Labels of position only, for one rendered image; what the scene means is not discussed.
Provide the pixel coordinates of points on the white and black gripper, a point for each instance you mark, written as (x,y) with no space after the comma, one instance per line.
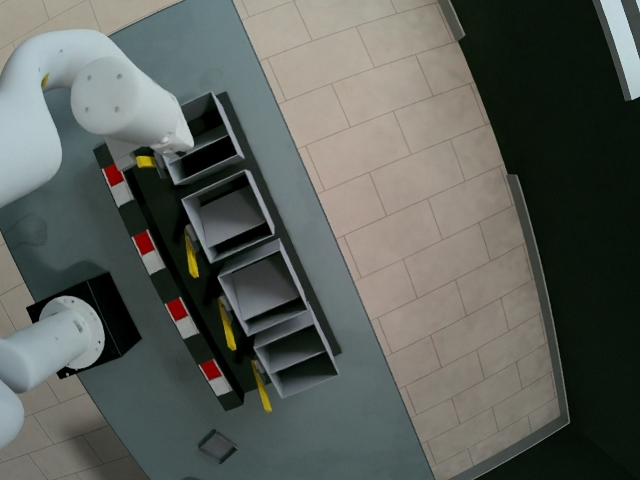
(181,140)

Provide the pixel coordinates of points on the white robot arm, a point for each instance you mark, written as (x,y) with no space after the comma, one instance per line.
(110,97)

